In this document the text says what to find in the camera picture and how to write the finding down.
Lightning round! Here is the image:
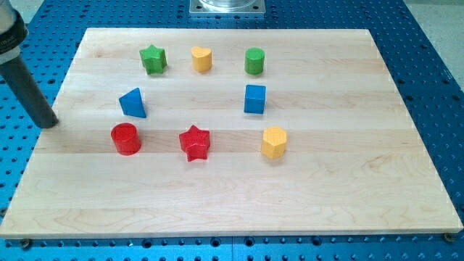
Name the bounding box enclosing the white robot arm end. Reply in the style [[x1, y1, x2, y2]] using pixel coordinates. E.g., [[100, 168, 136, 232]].
[[1, 0, 28, 65]]

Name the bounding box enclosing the blue cube block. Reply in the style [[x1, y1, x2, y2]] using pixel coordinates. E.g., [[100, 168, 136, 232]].
[[244, 85, 266, 114]]

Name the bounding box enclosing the blue triangle block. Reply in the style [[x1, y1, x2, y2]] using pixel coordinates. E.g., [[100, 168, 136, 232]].
[[119, 88, 146, 118]]

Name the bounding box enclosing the red star block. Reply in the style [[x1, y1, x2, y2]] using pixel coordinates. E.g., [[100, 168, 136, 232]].
[[179, 125, 210, 162]]

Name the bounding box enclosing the yellow hexagon block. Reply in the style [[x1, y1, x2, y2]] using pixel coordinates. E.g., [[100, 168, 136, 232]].
[[261, 126, 287, 159]]

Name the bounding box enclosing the light wooden board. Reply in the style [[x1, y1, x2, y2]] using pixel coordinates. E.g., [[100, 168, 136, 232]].
[[1, 28, 463, 239]]

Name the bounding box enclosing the green cylinder block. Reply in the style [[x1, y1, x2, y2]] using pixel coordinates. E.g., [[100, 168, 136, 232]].
[[244, 47, 265, 75]]

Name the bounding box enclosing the yellow heart block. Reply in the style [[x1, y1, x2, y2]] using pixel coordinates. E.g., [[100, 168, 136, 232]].
[[191, 46, 212, 73]]

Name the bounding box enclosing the green star block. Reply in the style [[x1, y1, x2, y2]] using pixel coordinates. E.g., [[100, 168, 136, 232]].
[[139, 45, 167, 75]]

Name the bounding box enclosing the red cylinder block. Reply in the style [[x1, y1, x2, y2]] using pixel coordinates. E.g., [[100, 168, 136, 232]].
[[110, 123, 141, 156]]

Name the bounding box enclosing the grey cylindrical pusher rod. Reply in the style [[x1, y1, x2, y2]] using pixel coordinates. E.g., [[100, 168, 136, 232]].
[[1, 57, 58, 128]]

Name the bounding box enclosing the left board stop bolt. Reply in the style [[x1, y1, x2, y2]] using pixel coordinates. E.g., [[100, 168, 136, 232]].
[[19, 239, 32, 250]]

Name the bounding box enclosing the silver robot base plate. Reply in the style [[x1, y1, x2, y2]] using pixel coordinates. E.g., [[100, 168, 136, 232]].
[[189, 0, 266, 15]]

